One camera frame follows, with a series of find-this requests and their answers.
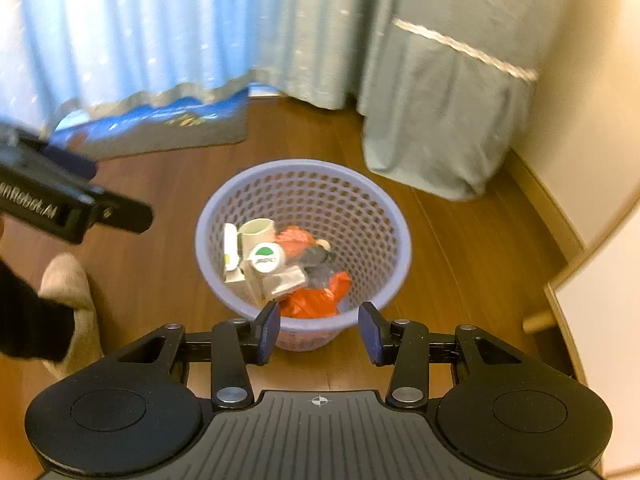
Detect orange plastic bag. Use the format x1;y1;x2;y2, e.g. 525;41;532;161
280;271;352;320

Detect clear crushed plastic bottle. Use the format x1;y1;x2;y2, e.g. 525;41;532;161
239;218;308;308

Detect lavender plastic basket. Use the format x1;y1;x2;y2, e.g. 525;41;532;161
195;159;411;352

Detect white medicine tablet box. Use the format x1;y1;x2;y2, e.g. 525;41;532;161
224;223;248;300

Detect orange foam fruit net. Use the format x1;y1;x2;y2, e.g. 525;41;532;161
274;226;316;260

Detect beige sock foot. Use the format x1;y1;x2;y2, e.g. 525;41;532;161
39;254;104;380

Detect blue grey floor mat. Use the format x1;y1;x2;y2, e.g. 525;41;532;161
51;89;250;160

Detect light blue curtain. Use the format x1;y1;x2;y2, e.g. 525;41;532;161
1;0;393;130

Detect white wooden furniture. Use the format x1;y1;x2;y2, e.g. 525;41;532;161
523;200;640;479

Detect grey-green bed skirt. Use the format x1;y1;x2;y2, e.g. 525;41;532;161
359;0;565;200

